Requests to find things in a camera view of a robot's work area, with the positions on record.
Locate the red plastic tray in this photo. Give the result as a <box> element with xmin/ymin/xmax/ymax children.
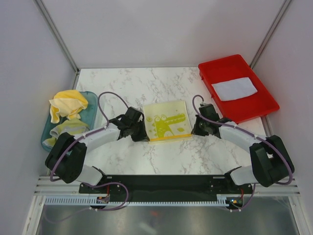
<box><xmin>198</xmin><ymin>54</ymin><xmax>280</xmax><ymax>124</ymax></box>

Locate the grey slotted cable duct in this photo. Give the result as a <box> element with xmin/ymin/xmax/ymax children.
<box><xmin>45</xmin><ymin>195</ymin><xmax>239</xmax><ymax>207</ymax></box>

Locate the aluminium frame post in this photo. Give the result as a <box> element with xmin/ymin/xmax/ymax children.
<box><xmin>34</xmin><ymin>0</ymin><xmax>80</xmax><ymax>73</ymax></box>
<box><xmin>249</xmin><ymin>0</ymin><xmax>293</xmax><ymax>69</ymax></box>

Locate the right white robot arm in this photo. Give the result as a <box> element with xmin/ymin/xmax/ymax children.
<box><xmin>192</xmin><ymin>104</ymin><xmax>294</xmax><ymax>193</ymax></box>

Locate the green frog pattern towel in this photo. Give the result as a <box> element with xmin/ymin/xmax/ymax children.
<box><xmin>143</xmin><ymin>100</ymin><xmax>192</xmax><ymax>143</ymax></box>

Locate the yellow towel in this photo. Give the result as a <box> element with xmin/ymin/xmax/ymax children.
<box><xmin>49</xmin><ymin>90</ymin><xmax>89</xmax><ymax>124</ymax></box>

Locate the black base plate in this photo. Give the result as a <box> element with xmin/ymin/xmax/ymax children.
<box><xmin>78</xmin><ymin>174</ymin><xmax>254</xmax><ymax>203</ymax></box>

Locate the light blue towel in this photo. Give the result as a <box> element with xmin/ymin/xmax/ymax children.
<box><xmin>212</xmin><ymin>77</ymin><xmax>258</xmax><ymax>101</ymax></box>

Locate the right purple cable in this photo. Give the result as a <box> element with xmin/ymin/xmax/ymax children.
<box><xmin>191</xmin><ymin>94</ymin><xmax>294</xmax><ymax>185</ymax></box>

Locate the grey green towel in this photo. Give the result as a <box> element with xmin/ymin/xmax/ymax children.
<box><xmin>43</xmin><ymin>118</ymin><xmax>89</xmax><ymax>147</ymax></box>

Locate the purple cable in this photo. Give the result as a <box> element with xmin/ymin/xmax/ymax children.
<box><xmin>191</xmin><ymin>94</ymin><xmax>294</xmax><ymax>185</ymax></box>
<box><xmin>49</xmin><ymin>91</ymin><xmax>130</xmax><ymax>183</ymax></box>

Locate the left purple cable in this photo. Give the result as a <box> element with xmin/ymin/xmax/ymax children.
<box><xmin>49</xmin><ymin>91</ymin><xmax>130</xmax><ymax>183</ymax></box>

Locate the teal plastic basket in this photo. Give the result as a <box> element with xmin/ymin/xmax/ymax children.
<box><xmin>41</xmin><ymin>91</ymin><xmax>98</xmax><ymax>152</ymax></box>

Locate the right aluminium frame post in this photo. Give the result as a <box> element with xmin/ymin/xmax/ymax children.
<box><xmin>249</xmin><ymin>0</ymin><xmax>293</xmax><ymax>69</ymax></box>

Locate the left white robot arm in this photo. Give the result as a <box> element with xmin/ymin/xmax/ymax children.
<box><xmin>45</xmin><ymin>107</ymin><xmax>150</xmax><ymax>193</ymax></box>

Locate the left aluminium frame post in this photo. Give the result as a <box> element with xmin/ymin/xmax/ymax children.
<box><xmin>34</xmin><ymin>0</ymin><xmax>80</xmax><ymax>73</ymax></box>

